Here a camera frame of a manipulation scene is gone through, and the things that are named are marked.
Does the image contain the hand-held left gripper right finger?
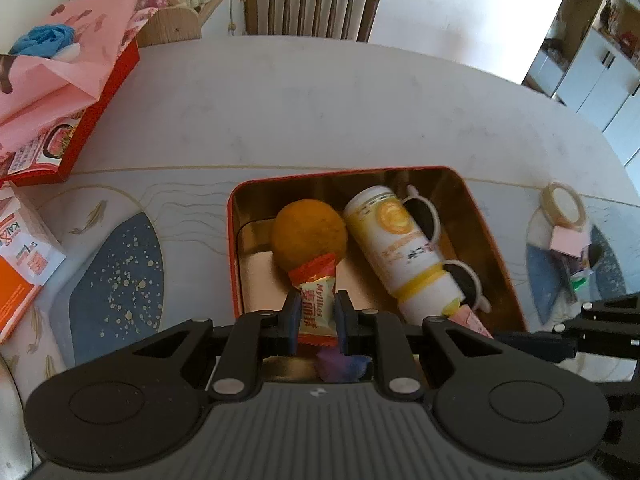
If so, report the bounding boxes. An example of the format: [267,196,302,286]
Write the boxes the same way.
[334,289,532,402]

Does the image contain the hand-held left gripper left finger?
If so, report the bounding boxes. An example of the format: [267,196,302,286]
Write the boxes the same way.
[104,290,303,402]

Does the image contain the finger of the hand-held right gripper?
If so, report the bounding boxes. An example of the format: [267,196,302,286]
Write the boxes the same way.
[552,294,640,334]
[492,329,640,364]

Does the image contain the orange candy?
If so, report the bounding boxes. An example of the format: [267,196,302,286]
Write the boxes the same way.
[287,253,341,347]

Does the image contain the purple toy figure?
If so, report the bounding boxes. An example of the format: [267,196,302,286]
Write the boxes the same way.
[315,352,374,384]

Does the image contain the pink candy packet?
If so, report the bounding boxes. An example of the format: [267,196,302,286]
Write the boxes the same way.
[447,305,494,339]

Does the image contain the pink sticky note block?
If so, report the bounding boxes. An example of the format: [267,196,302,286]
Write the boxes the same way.
[549,225,591,257]

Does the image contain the orange fruit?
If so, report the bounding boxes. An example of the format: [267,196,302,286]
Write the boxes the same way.
[271,200,349,274]

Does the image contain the yellow and white bottle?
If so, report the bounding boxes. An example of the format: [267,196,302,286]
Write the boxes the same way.
[342,186,467,327]

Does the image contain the red tin box gold interior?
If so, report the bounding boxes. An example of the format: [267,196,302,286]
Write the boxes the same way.
[227,165,527,391]

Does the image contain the white-rimmed sunglasses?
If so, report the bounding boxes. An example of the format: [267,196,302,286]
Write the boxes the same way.
[400,185,494,312]

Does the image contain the round blue white placemat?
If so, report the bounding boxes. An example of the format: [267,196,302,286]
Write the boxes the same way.
[525,205,627,327]
[37,185,166,377]

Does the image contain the clear tape roll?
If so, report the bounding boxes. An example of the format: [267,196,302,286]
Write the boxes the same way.
[541,182,587,231]

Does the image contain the orange and white carton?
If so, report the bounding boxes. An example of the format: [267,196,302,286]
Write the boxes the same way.
[0,185,67,344]

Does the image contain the red cardboard box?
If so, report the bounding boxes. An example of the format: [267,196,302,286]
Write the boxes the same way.
[0,35,141,184]

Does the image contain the wooden chair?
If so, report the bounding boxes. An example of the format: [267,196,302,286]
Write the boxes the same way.
[243,0,382,43]

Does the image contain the white side cabinet wooden top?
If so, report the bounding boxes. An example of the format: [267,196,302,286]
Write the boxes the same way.
[135,0,249,49]

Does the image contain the pink paper bag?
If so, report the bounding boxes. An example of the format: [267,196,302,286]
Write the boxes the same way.
[0,0,146,159]

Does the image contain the blue cloth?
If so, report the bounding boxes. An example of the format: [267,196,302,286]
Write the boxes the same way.
[10,25,76,59]

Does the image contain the large white wall cabinet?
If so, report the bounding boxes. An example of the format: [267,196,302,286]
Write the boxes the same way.
[522,0,640,166]

